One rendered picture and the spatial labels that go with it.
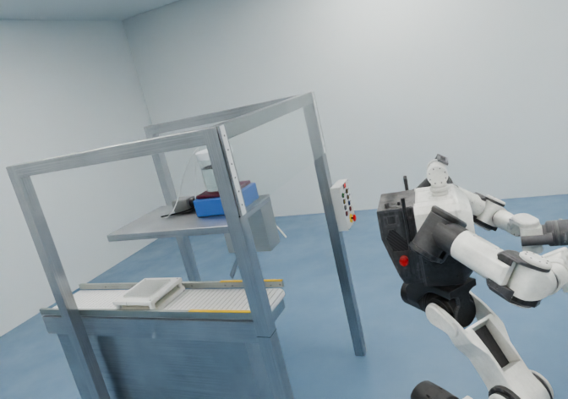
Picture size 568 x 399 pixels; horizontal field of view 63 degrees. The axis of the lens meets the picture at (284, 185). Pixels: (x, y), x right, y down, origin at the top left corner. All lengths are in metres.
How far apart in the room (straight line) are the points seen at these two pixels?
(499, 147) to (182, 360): 3.88
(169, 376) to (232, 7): 4.39
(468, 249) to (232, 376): 1.33
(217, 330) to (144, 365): 0.60
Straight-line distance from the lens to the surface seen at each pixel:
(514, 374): 1.77
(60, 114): 5.79
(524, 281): 1.33
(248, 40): 5.78
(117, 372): 2.76
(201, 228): 1.82
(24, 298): 5.39
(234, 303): 2.17
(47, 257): 2.50
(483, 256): 1.34
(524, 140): 5.23
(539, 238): 1.78
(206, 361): 2.32
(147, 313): 2.31
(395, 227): 1.60
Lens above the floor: 1.74
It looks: 13 degrees down
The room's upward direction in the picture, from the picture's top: 13 degrees counter-clockwise
